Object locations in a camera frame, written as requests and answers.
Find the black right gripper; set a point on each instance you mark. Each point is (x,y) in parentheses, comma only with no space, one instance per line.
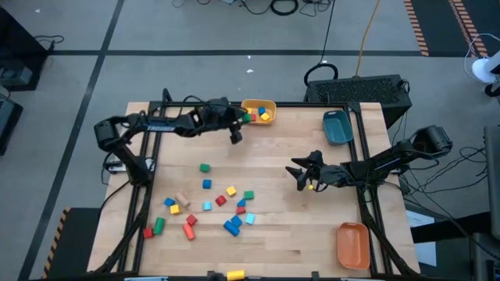
(332,175)

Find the white paper sheet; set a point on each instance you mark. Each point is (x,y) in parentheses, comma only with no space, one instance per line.
(423,250)

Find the teal plastic bin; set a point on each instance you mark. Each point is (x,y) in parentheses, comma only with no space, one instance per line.
(338,129)

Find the black aluminium table frame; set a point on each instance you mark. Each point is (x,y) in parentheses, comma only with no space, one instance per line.
(304,104)

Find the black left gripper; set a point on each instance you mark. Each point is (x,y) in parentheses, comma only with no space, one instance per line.
(218,115)

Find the blue cylinder block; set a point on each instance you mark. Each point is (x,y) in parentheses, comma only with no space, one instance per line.
(230,228)

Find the grey cart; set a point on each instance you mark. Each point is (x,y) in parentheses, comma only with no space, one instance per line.
(493,175)

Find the white round stand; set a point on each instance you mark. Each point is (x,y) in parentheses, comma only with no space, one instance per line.
(482,70)

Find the light teal rectangular block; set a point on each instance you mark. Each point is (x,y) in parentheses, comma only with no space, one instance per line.
(250,218)

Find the yellow plastic bin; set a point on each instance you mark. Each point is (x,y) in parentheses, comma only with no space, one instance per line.
(272,111)

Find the green cylinder block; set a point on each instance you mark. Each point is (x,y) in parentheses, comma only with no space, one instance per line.
(159,225)

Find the black mat striped edge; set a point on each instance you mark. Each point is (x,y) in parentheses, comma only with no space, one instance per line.
(493,19)
(437,23)
(78,242)

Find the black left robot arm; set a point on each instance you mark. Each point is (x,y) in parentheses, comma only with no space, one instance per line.
(164,126)

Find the orange cylinder block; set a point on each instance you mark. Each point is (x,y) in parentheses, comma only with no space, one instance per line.
(188,231)

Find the black computer tower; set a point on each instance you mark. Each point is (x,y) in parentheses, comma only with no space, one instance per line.
(359,91)

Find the yellow cylinder block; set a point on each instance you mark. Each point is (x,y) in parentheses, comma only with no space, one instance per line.
(235,275)

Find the black stand beam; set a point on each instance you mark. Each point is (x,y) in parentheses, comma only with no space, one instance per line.
(441,231)

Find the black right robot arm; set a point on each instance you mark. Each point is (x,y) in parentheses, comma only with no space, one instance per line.
(390,160)

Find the orange plastic bin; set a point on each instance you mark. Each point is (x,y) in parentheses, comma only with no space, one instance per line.
(353,246)

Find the black equipment case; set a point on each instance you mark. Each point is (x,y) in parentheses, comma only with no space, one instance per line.
(8,121)

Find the black cabinet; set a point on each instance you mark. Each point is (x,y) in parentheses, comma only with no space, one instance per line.
(19,43)

